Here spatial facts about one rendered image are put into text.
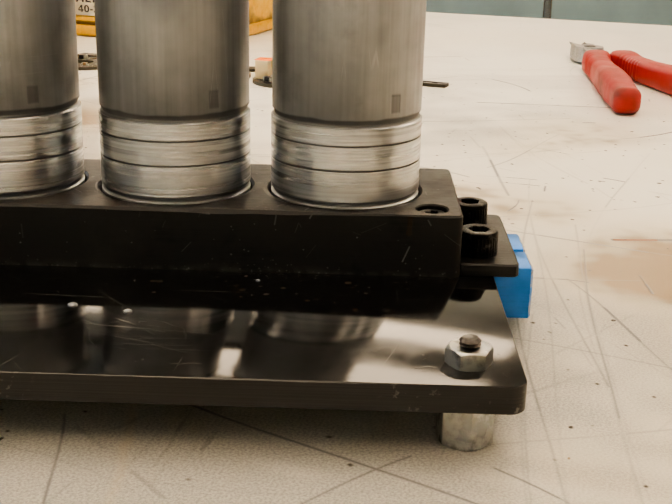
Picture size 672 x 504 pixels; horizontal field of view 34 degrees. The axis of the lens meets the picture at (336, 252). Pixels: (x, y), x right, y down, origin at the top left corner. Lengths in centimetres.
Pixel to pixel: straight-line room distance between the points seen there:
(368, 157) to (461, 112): 19
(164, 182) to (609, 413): 7
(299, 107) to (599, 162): 14
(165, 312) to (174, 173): 3
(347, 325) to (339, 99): 4
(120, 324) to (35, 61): 5
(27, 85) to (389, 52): 6
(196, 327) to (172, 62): 4
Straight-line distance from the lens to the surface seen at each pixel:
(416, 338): 15
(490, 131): 33
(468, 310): 16
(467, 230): 18
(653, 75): 42
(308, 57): 17
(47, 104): 18
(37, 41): 18
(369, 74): 17
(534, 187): 27
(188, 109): 17
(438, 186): 19
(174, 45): 17
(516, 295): 18
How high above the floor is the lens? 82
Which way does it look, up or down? 19 degrees down
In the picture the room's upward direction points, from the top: 1 degrees clockwise
